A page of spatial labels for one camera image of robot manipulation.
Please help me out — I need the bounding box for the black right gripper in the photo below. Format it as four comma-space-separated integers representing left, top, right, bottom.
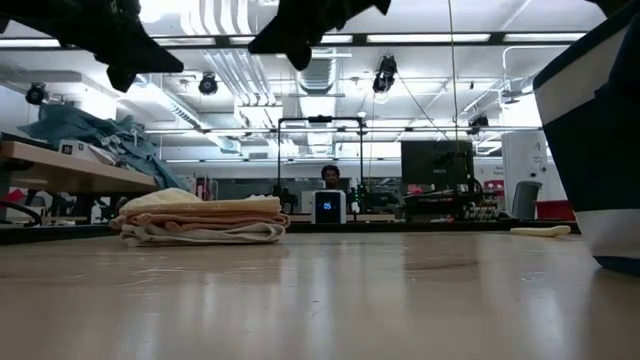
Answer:
247, 0, 394, 55

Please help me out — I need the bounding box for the yellow plaid towel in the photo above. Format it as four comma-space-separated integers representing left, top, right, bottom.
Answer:
118, 187, 283, 217

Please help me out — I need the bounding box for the red crate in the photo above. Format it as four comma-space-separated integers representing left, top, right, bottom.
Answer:
534, 200, 576, 221

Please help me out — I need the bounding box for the navy blue fabric bin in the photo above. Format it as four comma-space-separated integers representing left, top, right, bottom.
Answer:
532, 0, 640, 278

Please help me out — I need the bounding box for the grey waste bin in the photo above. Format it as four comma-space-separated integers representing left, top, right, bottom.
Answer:
510, 180, 544, 220

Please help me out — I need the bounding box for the black hanging camera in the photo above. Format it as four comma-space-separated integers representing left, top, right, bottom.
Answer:
372, 54, 400, 95

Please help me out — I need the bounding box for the thin wooden stick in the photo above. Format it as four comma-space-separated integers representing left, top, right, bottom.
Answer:
509, 224, 572, 238

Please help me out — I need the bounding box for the black tubular stand frame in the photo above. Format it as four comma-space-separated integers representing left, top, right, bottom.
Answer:
276, 114, 365, 224

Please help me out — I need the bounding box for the black aluminium table frame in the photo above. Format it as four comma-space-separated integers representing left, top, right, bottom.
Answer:
0, 219, 582, 246

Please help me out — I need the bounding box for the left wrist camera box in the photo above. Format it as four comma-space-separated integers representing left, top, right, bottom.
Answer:
106, 64, 137, 94

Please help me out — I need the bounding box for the person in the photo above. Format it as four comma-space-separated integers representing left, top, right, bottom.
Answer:
320, 164, 342, 191

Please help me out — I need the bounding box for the white cardboard box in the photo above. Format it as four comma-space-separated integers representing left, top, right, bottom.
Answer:
58, 139, 117, 165

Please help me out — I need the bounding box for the teal crumpled cloth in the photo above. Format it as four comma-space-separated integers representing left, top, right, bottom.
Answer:
18, 103, 190, 194

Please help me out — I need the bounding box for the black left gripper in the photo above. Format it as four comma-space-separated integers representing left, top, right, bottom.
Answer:
0, 0, 185, 74

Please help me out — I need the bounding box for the terracotta pink plaid towel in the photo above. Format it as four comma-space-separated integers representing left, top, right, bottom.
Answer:
108, 211, 291, 233

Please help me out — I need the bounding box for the wooden workbench grey steel frame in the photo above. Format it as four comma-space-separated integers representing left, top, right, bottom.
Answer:
0, 139, 162, 226

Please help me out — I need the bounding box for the black dome camera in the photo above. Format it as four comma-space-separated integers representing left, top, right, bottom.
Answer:
24, 82, 47, 106
197, 73, 220, 97
467, 114, 490, 136

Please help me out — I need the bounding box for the black monitor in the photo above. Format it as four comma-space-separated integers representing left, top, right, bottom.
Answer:
400, 140, 476, 194

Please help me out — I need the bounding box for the white plaid towel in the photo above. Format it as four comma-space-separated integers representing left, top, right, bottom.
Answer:
118, 221, 287, 248

